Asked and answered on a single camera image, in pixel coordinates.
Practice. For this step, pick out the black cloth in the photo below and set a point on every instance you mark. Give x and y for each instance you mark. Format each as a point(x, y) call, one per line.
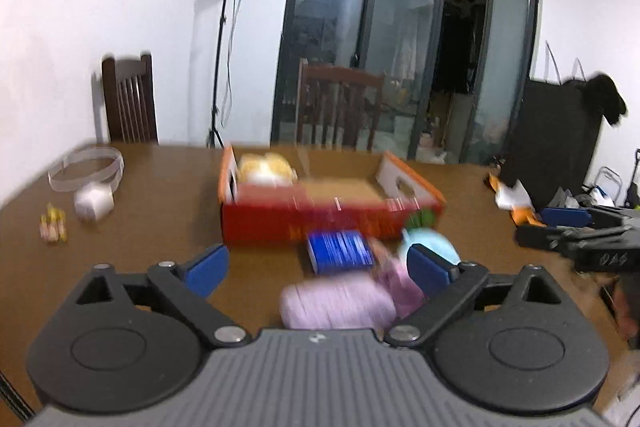
point(605, 99)

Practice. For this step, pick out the pink plush toy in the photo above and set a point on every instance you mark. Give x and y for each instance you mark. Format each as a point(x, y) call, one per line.
point(335, 304)

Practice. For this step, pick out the small yellow pink toy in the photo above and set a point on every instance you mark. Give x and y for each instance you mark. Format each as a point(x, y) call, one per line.
point(52, 224)

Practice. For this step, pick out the white charger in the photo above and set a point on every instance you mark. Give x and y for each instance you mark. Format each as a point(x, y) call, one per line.
point(94, 202)

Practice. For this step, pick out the black panel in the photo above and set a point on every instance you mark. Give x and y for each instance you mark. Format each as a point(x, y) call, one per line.
point(550, 137)

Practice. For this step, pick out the hanging clothes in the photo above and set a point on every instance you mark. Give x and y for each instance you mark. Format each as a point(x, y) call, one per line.
point(457, 37)

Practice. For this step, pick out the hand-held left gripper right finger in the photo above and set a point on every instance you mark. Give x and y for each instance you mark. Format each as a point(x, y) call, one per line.
point(427, 267)

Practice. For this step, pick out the yellow plush toy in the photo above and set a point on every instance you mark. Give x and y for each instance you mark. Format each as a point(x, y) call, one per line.
point(265, 168)

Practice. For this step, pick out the orange white paper item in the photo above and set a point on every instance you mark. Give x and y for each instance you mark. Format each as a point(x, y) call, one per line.
point(515, 202)

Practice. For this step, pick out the blue tissue packet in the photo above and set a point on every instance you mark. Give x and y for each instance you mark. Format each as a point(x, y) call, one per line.
point(340, 252)

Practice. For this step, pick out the sliding glass door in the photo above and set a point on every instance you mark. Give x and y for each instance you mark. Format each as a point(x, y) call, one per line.
point(400, 17)

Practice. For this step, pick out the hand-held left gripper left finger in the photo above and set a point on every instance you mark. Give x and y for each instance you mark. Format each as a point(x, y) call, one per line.
point(205, 269)

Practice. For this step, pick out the metal folding trolley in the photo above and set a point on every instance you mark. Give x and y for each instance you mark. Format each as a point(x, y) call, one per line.
point(610, 184)

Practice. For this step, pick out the dark wooden chair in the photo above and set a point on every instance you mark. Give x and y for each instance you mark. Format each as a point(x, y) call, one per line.
point(130, 107)
point(340, 78)

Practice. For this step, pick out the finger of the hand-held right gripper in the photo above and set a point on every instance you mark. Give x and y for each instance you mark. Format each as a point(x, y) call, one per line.
point(565, 217)
point(550, 238)

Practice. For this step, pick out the red cardboard box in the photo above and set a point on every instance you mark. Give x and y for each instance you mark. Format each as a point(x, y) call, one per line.
point(260, 222)

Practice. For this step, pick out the light blue plush toy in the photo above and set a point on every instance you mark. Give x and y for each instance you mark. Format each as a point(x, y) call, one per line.
point(435, 242)

